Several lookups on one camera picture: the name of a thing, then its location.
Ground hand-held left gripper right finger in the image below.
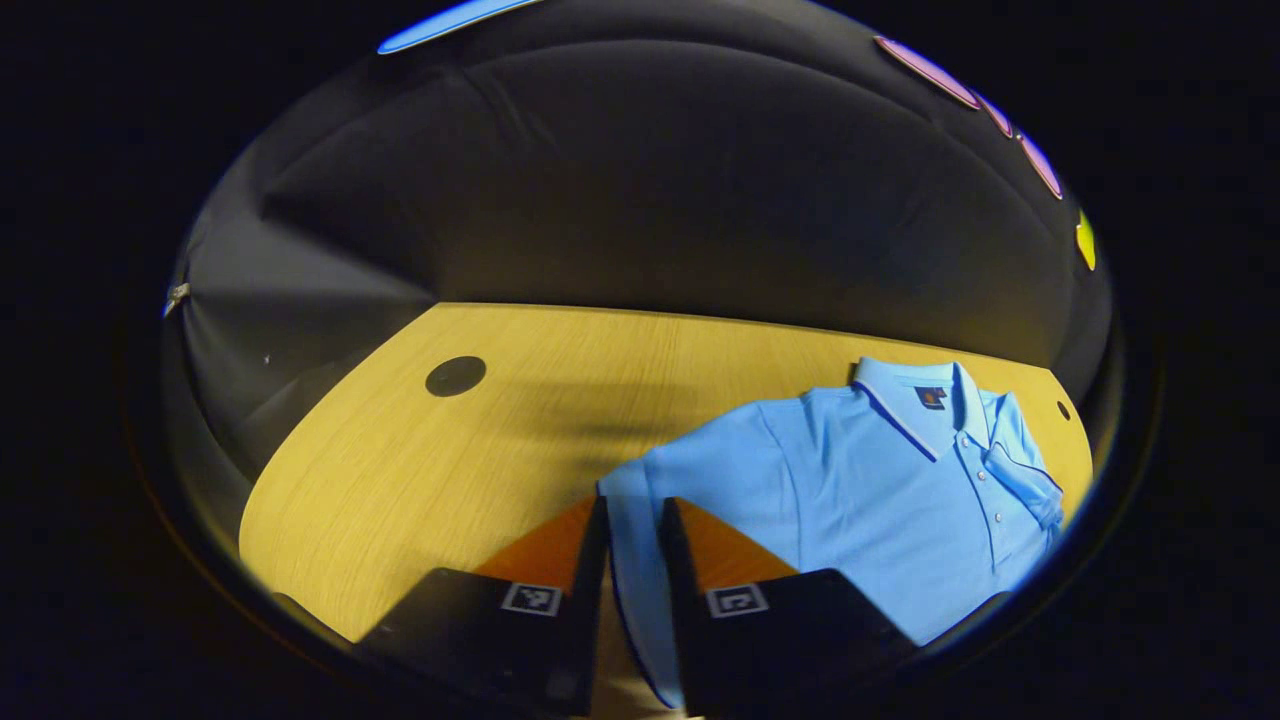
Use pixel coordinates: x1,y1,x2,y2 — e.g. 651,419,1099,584
657,496,919,719

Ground black backdrop cloth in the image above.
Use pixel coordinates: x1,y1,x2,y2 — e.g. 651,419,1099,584
160,0,1116,521

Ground light blue T-shirt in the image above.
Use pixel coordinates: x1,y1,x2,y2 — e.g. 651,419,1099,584
597,355,1065,709

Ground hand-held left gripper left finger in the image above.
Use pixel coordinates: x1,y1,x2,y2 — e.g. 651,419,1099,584
352,495,613,717

